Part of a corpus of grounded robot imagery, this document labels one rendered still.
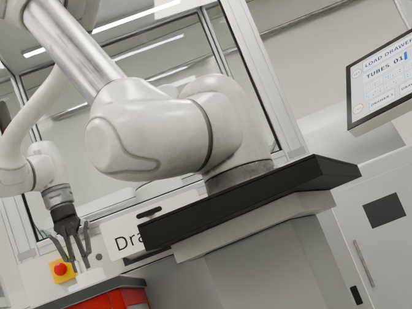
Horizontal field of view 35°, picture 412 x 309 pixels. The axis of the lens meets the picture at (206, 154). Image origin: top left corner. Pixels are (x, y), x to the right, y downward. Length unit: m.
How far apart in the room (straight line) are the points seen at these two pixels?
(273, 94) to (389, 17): 3.63
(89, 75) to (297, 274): 0.58
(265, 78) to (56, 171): 0.77
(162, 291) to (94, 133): 0.98
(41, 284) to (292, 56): 3.82
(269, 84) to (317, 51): 3.38
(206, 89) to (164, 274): 0.90
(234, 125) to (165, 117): 0.17
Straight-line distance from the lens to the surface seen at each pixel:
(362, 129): 2.12
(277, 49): 5.58
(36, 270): 2.18
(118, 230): 1.83
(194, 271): 2.10
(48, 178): 1.97
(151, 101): 1.25
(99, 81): 1.35
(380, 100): 2.11
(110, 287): 1.52
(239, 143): 1.31
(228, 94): 1.35
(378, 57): 2.26
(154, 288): 2.11
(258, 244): 1.27
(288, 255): 1.25
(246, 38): 2.27
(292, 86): 5.48
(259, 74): 2.23
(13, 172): 1.90
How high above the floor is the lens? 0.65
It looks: 11 degrees up
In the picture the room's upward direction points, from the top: 21 degrees counter-clockwise
